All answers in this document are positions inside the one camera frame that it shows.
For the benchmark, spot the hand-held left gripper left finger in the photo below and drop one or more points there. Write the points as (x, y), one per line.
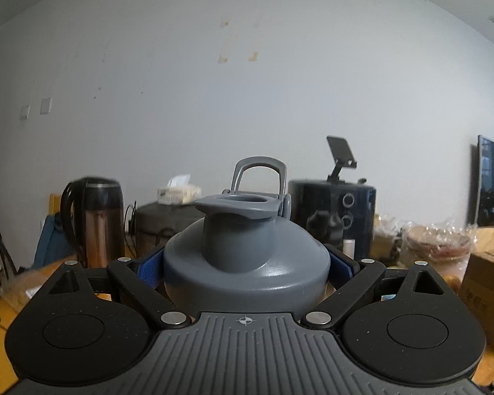
(150, 269)

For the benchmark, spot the bag of round flatbreads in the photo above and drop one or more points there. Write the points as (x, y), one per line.
(436, 247)

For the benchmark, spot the wooden chair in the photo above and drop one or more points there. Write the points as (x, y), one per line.
(55, 203)

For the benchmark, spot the black steel electric kettle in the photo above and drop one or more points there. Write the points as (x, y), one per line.
(103, 222)

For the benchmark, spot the cardboard box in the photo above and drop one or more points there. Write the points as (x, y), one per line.
(490, 296)

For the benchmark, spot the white tissue box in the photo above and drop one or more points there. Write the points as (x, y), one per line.
(179, 191)

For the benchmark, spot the black phone stand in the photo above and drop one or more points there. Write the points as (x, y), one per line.
(341, 152)

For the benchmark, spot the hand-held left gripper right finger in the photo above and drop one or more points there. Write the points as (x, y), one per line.
(341, 267)

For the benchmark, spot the clear box of yellow fruits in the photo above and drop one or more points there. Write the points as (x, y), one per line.
(22, 286)

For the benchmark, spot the black frosted water bottle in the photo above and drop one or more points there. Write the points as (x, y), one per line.
(325, 230)

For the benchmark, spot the blue bag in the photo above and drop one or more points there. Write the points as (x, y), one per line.
(51, 242)

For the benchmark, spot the clear crumpled plastic bag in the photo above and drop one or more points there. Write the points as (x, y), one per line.
(387, 238)

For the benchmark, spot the dark blue air fryer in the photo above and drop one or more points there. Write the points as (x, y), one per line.
(325, 193)

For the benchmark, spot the grey steel rice cooker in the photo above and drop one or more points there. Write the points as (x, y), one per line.
(160, 222)

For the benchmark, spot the clear shaker bottle grey lid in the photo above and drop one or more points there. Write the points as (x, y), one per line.
(247, 263)

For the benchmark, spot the white wall switch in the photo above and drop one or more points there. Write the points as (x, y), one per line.
(45, 105)
(25, 112)

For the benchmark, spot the round brown fruit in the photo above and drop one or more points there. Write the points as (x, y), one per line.
(452, 281)

